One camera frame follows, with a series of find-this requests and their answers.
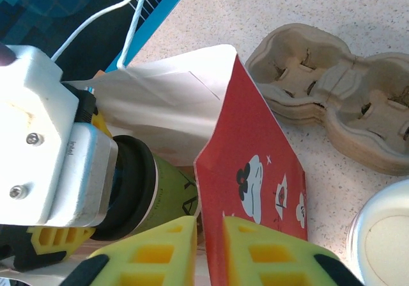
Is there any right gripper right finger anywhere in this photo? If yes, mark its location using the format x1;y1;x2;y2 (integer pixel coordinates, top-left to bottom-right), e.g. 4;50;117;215
222;217;365;286

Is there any black plastic cup lid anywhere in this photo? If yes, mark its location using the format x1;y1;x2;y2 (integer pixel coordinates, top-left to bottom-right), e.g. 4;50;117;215
94;134;159;241

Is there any white red paper gift bag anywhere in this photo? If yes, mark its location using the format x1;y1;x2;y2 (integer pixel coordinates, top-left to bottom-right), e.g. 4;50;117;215
50;0;309;286

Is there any brown cardboard cup carrier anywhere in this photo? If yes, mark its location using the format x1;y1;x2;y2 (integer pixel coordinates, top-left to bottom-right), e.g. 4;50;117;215
271;100;409;177
244;22;409;159

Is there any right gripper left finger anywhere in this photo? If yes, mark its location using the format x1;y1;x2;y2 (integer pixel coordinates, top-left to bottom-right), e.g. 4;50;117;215
65;216;197;286

